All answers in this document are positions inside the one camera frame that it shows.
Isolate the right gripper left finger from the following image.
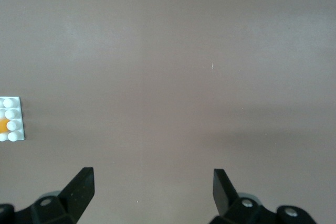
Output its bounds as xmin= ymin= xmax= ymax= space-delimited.
xmin=0 ymin=167 xmax=95 ymax=224

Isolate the brown table cover sheet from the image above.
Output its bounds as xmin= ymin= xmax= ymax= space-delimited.
xmin=0 ymin=0 xmax=336 ymax=224

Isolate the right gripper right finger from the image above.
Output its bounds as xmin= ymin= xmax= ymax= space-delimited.
xmin=209 ymin=169 xmax=316 ymax=224

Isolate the white studded base plate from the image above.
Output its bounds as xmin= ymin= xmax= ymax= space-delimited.
xmin=0 ymin=96 xmax=26 ymax=142

